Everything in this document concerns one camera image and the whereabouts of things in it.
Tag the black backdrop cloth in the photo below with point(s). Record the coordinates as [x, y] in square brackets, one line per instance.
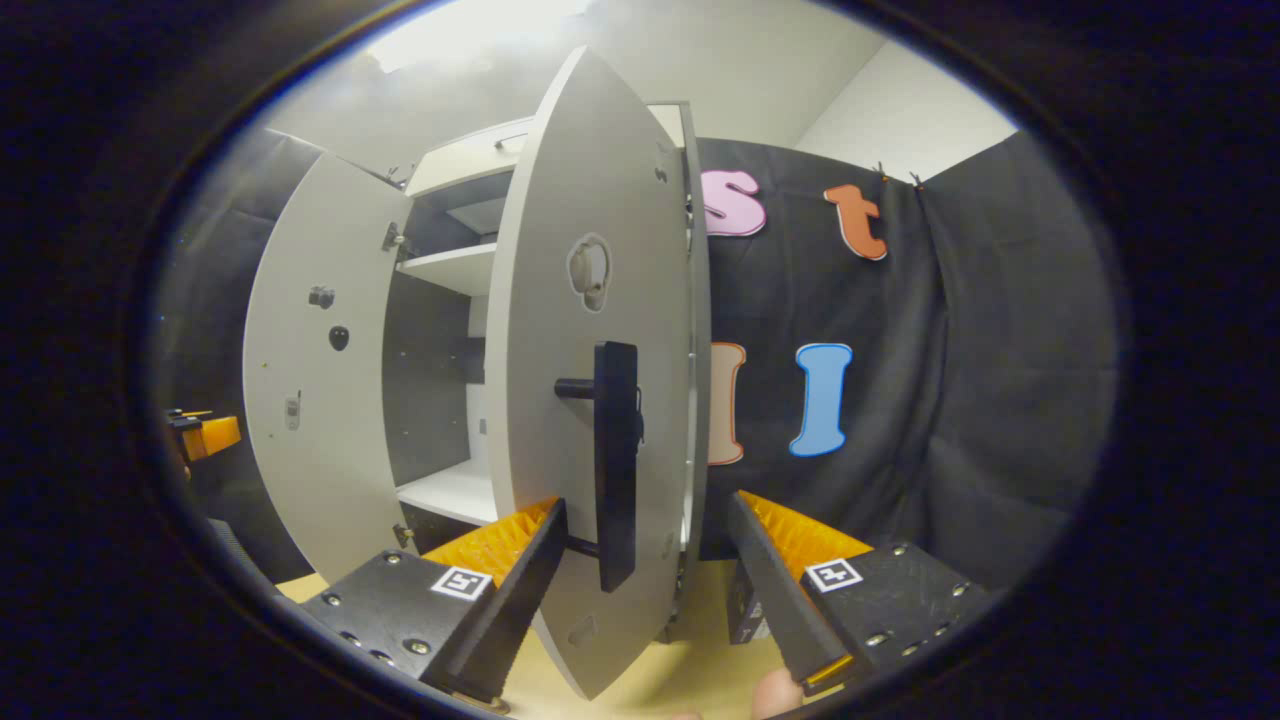
[990, 380]

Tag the dark blue book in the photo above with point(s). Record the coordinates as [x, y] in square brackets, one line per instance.
[745, 610]

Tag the white cabinet door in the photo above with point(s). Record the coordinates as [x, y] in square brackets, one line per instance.
[560, 250]
[320, 300]

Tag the white and grey cabinet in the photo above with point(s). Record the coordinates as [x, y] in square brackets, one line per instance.
[430, 380]

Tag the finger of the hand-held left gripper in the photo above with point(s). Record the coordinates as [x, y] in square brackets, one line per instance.
[205, 435]

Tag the white cabinet shelf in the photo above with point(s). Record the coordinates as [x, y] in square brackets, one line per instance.
[455, 268]

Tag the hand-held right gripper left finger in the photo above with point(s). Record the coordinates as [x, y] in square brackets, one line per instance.
[500, 610]

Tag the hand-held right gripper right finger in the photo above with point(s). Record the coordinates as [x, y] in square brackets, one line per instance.
[775, 590]

